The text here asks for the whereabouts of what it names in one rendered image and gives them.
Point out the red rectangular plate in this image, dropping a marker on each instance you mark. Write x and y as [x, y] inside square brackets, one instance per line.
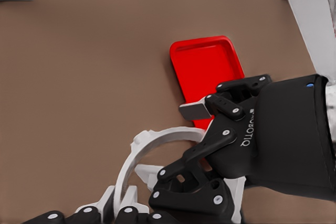
[202, 72]

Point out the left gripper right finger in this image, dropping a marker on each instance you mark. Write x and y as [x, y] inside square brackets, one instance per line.
[141, 216]

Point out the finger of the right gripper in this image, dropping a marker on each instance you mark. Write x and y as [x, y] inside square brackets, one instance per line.
[189, 192]
[223, 103]

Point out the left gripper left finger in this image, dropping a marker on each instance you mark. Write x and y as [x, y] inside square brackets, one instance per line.
[65, 216]

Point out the white drainage pipe clamp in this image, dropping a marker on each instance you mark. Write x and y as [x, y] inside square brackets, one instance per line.
[137, 140]

